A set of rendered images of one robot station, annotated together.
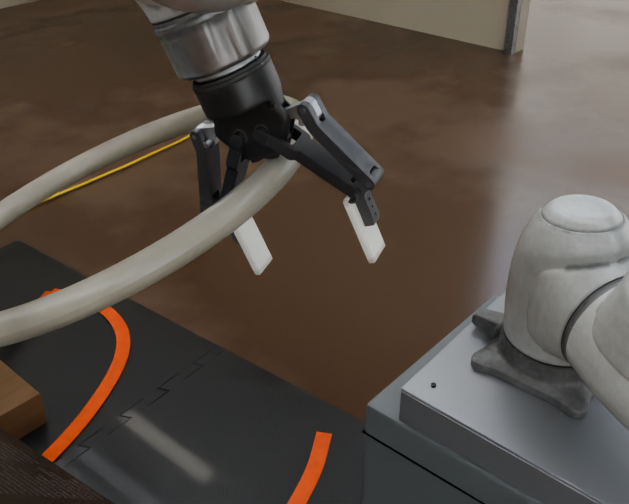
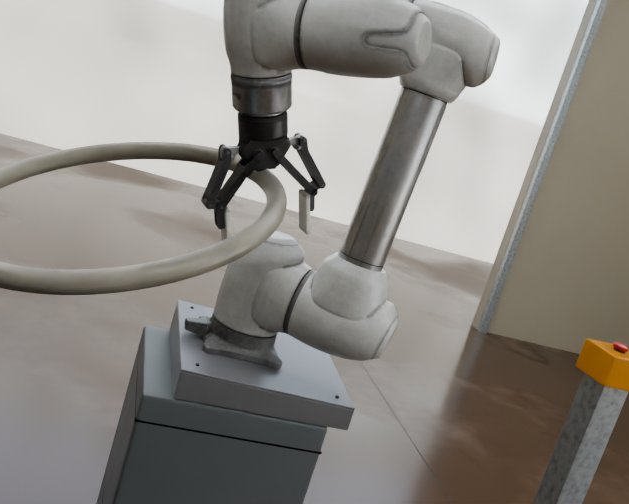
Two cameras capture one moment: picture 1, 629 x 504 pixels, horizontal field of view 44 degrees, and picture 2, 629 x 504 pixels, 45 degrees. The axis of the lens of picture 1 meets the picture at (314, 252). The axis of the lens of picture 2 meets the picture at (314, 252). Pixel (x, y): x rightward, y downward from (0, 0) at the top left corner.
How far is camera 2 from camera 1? 0.97 m
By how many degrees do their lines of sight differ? 56
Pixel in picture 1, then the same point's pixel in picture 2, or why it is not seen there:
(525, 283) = (253, 282)
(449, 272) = not seen: outside the picture
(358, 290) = not seen: outside the picture
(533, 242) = (259, 255)
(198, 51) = (280, 98)
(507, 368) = (230, 347)
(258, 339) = not seen: outside the picture
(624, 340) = (341, 295)
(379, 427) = (154, 410)
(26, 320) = (234, 249)
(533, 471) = (281, 398)
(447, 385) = (204, 364)
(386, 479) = (151, 456)
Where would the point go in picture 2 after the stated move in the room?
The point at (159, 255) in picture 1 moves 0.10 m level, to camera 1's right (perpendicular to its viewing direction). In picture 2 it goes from (280, 212) to (321, 215)
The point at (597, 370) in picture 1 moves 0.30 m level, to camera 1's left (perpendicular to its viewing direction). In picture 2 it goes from (320, 319) to (223, 330)
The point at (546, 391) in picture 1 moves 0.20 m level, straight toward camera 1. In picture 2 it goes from (258, 356) to (302, 400)
